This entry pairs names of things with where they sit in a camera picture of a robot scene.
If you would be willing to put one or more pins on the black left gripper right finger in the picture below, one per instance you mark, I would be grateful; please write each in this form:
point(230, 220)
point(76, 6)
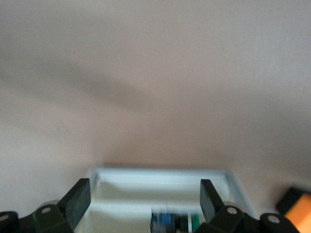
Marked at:
point(211, 204)

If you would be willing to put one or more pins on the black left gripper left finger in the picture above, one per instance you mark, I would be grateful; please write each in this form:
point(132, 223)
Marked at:
point(75, 204)

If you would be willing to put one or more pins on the white drawer cabinet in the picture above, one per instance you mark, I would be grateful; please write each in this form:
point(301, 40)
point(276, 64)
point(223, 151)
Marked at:
point(239, 184)

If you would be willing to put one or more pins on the white plastic drawer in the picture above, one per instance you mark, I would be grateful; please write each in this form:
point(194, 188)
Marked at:
point(158, 187)
point(116, 218)

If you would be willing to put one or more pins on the orange box with hole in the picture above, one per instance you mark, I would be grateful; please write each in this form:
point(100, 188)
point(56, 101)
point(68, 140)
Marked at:
point(301, 211)

